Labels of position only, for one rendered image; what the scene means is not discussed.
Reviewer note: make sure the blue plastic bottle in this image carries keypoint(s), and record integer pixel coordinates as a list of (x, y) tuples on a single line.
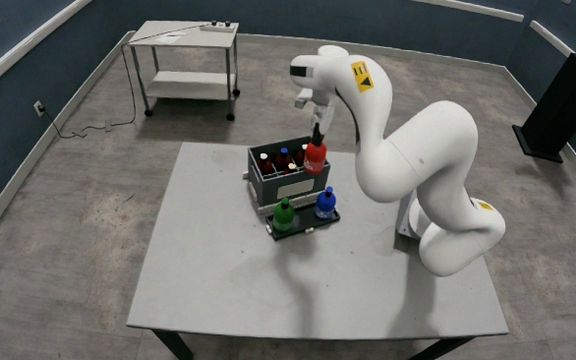
[(325, 204)]

